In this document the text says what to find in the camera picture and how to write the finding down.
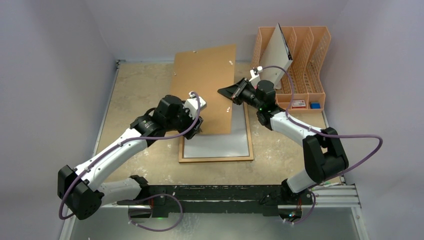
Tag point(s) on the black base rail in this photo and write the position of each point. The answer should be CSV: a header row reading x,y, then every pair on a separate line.
x,y
267,200

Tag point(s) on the green tipped pen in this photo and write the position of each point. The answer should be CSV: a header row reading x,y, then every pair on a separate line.
x,y
325,183

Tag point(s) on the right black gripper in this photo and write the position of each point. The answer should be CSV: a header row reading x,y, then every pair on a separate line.
x,y
239,91

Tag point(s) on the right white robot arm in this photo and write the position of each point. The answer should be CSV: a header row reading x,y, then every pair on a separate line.
x,y
323,153

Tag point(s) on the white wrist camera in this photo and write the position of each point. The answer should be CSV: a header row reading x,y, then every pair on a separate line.
x,y
255,75
194,104

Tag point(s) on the orange file organizer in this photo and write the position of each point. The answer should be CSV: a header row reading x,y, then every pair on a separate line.
x,y
308,46

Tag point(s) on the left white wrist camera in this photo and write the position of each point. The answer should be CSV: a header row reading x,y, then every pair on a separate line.
x,y
194,104

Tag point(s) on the blue small box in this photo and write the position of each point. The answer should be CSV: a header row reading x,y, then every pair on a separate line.
x,y
315,105

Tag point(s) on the red white small box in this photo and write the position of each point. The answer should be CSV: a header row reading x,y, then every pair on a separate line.
x,y
298,104

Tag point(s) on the wooden picture frame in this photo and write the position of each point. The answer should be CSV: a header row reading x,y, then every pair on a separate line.
x,y
215,160

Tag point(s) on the white board in organizer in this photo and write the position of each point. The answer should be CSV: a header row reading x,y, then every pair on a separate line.
x,y
277,53

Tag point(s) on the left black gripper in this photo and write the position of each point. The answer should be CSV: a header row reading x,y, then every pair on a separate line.
x,y
191,125

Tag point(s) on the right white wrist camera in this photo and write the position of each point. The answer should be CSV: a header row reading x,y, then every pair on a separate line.
x,y
255,75

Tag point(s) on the brown backing board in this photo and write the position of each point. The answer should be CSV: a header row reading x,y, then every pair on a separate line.
x,y
205,71

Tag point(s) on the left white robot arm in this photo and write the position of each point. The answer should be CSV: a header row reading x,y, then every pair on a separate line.
x,y
83,190

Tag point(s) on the plant photo print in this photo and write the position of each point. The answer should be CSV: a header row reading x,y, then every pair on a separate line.
x,y
225,142

